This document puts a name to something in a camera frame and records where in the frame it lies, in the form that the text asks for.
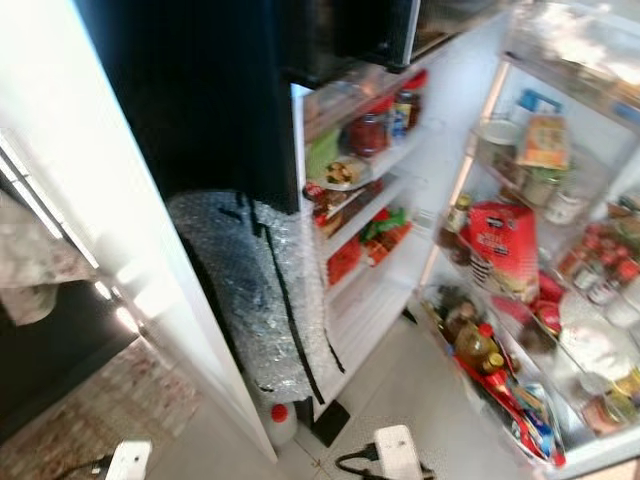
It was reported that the black fridge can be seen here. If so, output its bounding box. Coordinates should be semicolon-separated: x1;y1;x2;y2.
75;0;511;411

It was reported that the clear fridge door bin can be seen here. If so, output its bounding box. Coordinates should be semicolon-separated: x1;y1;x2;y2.
420;285;571;471

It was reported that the white fridge door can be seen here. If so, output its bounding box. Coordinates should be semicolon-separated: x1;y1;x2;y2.
410;0;640;477

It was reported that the floral hanging cloth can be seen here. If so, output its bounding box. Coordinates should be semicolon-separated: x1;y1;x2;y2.
0;190;101;326

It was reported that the white cabinet panel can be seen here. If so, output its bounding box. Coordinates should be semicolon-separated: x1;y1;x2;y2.
0;0;276;461

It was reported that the black low cabinet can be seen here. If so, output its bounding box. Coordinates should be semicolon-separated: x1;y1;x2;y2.
0;300;141;441

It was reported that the floral floor rug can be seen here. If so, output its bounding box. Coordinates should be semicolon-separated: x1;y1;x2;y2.
0;340;201;480

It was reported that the bubble wrap sheet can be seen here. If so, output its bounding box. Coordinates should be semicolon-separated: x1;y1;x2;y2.
168;192;336;401

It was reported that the light green bag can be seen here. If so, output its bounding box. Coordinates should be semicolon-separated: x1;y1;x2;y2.
305;130;339;181

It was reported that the white bottle red cap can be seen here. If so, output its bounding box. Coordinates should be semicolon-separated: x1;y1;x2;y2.
265;400;301;448

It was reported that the small red food packet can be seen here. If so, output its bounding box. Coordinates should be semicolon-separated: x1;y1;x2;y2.
327;240;364;286

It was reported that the plate of food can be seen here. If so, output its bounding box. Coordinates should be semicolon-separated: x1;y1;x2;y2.
322;155;371;191

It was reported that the black floor block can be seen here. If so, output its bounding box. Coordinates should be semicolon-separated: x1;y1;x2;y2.
310;398;353;448

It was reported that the large red sauce jar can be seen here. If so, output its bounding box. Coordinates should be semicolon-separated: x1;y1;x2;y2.
345;112;391;159

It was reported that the green food packet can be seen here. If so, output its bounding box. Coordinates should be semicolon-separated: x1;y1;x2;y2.
365;205;413;249

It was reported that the dark jar red lid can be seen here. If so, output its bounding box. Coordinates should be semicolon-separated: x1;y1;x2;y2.
393;85;424;131

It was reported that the dark sauce bottle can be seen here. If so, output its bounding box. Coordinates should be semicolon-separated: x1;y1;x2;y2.
440;193;474;251

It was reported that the dark glass bottle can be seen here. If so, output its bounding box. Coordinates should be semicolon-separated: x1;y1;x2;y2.
430;295;476;341

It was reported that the tall red carton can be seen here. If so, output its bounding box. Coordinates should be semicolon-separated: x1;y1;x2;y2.
468;200;541;301

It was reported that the glass jar white lid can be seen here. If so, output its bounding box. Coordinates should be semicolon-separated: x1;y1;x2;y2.
475;118;521;171

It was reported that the yellow lid jar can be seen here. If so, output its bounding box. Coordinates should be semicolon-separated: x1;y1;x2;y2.
482;350;509;377

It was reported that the red snack packet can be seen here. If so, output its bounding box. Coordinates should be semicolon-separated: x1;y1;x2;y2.
455;355;536;431

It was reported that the glass jar green lid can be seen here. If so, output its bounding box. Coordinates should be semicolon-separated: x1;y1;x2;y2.
520;165;561;208

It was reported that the red plastic pouch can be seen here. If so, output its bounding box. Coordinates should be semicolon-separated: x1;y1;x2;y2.
520;270;566;341

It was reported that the orange food packet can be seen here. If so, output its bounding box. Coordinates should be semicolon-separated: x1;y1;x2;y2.
518;113;571;171

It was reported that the blue plastic container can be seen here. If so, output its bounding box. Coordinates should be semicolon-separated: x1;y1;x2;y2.
518;88;564;116

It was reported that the blue yellow snack packet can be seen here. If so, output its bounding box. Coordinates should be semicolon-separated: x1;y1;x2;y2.
505;385;566;466

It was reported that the small bottle red cap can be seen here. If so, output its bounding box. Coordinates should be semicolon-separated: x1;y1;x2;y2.
560;220;640;306

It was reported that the white plastic bag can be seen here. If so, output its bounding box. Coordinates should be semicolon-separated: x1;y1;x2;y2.
555;295;640;396

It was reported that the glass jar gold lid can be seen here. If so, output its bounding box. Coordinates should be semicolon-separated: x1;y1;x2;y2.
585;370;640;436

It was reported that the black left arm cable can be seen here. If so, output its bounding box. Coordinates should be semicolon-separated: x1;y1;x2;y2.
55;455;113;480

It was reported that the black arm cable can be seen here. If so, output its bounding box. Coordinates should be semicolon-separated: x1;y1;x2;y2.
55;455;113;480
335;445;381;476

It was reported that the black strap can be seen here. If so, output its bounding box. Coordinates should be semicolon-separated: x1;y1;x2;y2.
245;205;346;406

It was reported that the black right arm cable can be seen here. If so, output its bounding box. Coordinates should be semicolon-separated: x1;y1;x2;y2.
335;445;381;476

